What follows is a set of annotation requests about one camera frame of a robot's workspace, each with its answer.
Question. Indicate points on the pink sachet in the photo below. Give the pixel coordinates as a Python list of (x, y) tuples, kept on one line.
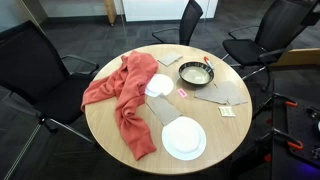
[(182, 93)]

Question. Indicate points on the red cloth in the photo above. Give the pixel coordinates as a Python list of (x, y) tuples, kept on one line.
[(133, 86)]

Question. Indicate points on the marker with red cap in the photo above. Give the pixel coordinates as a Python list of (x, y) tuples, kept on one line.
[(208, 62)]

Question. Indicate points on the large white plate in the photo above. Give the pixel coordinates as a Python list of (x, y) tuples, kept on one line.
[(183, 138)]

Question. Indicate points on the white cabinet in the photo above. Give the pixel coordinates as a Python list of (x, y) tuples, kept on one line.
[(160, 10)]

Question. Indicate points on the grey cloth patch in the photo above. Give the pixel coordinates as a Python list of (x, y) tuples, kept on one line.
[(235, 93), (170, 58)]

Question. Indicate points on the wooden post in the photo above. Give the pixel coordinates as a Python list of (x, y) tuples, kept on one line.
[(110, 11)]

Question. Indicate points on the pale yellow sachet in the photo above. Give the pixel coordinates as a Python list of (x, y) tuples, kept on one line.
[(226, 111)]

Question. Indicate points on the wooden board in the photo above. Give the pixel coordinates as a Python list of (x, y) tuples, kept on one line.
[(300, 57)]

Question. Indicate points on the grey cloth patch left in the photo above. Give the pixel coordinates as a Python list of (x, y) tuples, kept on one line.
[(235, 93)]

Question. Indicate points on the brown paper napkin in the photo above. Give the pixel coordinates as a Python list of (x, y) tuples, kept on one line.
[(164, 110), (210, 94)]

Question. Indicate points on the small white plate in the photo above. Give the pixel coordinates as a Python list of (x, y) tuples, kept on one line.
[(161, 85)]

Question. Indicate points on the grey cloth patch right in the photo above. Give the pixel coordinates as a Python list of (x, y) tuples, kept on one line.
[(170, 58)]

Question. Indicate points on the black robot cart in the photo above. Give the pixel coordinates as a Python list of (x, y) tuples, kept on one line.
[(293, 123)]

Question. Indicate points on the black mesh office chair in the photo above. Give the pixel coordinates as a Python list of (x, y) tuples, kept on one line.
[(30, 63), (190, 20), (276, 26)]

